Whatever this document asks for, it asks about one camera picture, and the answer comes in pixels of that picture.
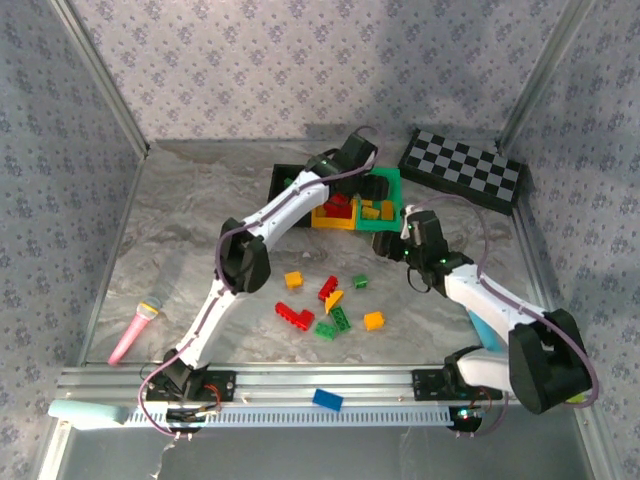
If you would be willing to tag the green plastic bin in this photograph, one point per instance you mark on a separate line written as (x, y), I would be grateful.
(390, 225)

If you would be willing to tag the yellow curved lego brick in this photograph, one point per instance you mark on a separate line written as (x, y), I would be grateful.
(386, 210)
(334, 301)

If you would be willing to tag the long red lego brick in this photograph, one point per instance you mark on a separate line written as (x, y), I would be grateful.
(328, 288)
(341, 199)
(286, 311)

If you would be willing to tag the small green lego brick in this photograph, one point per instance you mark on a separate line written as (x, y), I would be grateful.
(360, 281)

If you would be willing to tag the yellow plastic bin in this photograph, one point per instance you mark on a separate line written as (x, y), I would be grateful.
(325, 222)

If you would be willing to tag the long green lego brick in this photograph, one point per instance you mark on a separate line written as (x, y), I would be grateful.
(340, 318)

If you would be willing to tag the black plastic bin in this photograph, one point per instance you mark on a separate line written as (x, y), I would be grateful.
(277, 180)

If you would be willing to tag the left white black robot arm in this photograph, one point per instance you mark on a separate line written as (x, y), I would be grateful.
(280, 210)

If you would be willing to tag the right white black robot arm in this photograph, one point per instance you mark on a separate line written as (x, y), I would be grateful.
(480, 300)

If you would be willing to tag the folded black grey chessboard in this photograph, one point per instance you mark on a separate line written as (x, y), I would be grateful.
(460, 172)

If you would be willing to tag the light blue toy tool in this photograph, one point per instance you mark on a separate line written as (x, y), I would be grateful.
(485, 332)

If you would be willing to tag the blue lego brick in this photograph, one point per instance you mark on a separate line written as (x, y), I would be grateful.
(327, 400)

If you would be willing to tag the right black controller board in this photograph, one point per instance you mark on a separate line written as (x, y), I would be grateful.
(467, 420)

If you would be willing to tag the black controller board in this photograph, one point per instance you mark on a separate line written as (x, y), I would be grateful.
(467, 420)
(185, 415)

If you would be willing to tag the lime green lego brick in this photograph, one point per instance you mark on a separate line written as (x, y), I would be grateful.
(577, 398)

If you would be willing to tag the left black controller board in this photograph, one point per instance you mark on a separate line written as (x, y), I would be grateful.
(185, 415)

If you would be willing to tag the pale blue plastic piece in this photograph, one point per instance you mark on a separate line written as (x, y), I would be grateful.
(85, 412)

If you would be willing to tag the aluminium mounting rail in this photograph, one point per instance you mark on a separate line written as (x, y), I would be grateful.
(350, 380)

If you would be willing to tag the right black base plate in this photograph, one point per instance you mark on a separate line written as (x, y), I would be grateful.
(425, 385)

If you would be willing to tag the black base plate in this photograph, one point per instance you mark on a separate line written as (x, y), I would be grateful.
(225, 387)
(425, 385)

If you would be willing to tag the aluminium frame post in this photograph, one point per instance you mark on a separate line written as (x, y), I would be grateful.
(544, 75)
(101, 75)

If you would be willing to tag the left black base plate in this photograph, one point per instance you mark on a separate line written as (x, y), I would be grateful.
(225, 387)

